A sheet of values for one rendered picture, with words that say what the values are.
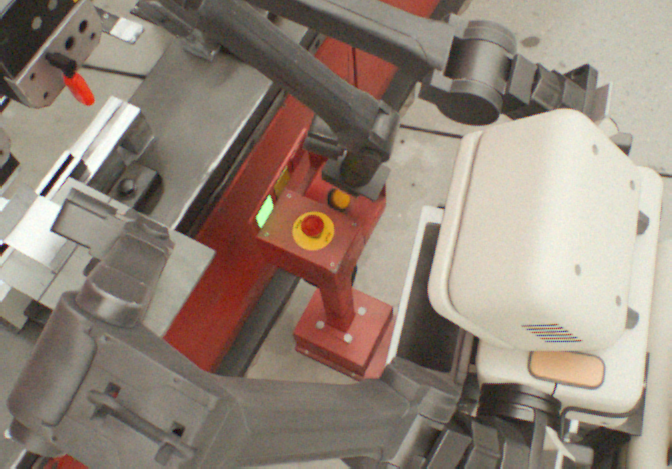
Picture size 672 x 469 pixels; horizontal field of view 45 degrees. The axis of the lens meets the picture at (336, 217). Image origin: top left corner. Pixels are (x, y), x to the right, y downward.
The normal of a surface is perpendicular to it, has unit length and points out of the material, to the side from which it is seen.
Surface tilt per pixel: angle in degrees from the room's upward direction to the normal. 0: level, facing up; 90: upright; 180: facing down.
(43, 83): 90
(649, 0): 0
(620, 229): 48
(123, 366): 23
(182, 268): 0
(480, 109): 93
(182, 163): 0
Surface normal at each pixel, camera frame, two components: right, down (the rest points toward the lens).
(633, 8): -0.06, -0.41
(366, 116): 0.68, -0.06
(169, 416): -0.15, -0.03
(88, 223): 0.16, 0.14
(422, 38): 0.27, -0.25
